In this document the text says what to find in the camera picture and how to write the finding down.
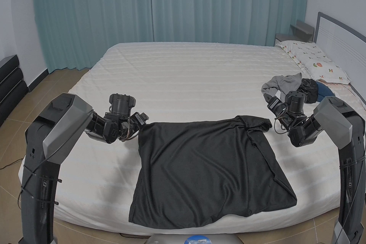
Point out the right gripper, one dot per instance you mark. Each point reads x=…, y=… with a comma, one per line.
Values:
x=276, y=105

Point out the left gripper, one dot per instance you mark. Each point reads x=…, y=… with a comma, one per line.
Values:
x=141, y=120

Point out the black T-shirt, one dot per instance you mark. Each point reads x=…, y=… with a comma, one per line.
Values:
x=206, y=168

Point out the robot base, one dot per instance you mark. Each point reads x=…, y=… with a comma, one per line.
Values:
x=165, y=240

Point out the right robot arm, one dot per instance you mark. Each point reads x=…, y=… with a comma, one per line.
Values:
x=334, y=122

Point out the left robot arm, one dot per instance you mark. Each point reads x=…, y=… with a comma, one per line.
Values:
x=65, y=120

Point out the grey garment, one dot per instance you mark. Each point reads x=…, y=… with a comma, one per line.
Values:
x=283, y=84

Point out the black shiny garment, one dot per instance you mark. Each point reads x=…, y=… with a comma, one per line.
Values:
x=310, y=90

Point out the dark blue garment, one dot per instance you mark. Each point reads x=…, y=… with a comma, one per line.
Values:
x=324, y=91

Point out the white printed pillow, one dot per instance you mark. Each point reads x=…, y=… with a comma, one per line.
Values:
x=311, y=59

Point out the bed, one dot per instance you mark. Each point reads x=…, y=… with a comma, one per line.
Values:
x=185, y=80

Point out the grey bedside table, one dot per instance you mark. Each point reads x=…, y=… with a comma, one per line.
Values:
x=300, y=29

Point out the black chest of drawers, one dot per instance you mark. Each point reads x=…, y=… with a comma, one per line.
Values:
x=11, y=85

